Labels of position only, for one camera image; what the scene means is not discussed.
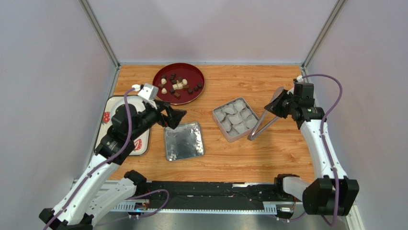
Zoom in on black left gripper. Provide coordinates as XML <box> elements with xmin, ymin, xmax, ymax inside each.
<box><xmin>129</xmin><ymin>99</ymin><xmax>187</xmax><ymax>140</ymax></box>

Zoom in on metal serving tongs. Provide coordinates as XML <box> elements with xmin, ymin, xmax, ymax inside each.
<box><xmin>247</xmin><ymin>86</ymin><xmax>285</xmax><ymax>141</ymax></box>

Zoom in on pink square chocolate tin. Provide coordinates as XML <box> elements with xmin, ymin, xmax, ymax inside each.
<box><xmin>212</xmin><ymin>97</ymin><xmax>259</xmax><ymax>142</ymax></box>

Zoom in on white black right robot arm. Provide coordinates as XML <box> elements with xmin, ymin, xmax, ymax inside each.
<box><xmin>264</xmin><ymin>82</ymin><xmax>360</xmax><ymax>216</ymax></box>

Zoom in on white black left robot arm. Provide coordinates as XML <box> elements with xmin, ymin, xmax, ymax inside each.
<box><xmin>39</xmin><ymin>99</ymin><xmax>187</xmax><ymax>230</ymax></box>

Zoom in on dark red round tray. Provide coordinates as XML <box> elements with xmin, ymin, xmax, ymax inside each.
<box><xmin>152</xmin><ymin>63</ymin><xmax>205</xmax><ymax>105</ymax></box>

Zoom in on white scalloped plate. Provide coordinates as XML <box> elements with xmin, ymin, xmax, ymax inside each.
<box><xmin>110</xmin><ymin>95</ymin><xmax>146</xmax><ymax>116</ymax></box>

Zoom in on silver square tin lid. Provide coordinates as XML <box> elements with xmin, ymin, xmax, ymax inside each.
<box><xmin>164</xmin><ymin>122</ymin><xmax>205</xmax><ymax>161</ymax></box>

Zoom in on strawberry pattern rectangular tray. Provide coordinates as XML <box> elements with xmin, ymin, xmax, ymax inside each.
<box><xmin>94</xmin><ymin>96</ymin><xmax>151</xmax><ymax>156</ymax></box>

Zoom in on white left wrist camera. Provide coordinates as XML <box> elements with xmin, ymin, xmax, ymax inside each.
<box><xmin>132</xmin><ymin>83</ymin><xmax>159</xmax><ymax>109</ymax></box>

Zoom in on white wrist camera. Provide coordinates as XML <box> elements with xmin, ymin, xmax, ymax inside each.
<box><xmin>132</xmin><ymin>83</ymin><xmax>159</xmax><ymax>109</ymax></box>
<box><xmin>286</xmin><ymin>75</ymin><xmax>304</xmax><ymax>95</ymax></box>

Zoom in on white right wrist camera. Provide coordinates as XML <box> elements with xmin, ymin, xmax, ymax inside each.
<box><xmin>286</xmin><ymin>75</ymin><xmax>304</xmax><ymax>95</ymax></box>

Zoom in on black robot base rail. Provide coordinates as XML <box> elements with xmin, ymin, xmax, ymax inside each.
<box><xmin>132</xmin><ymin>181</ymin><xmax>302</xmax><ymax>220</ymax></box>

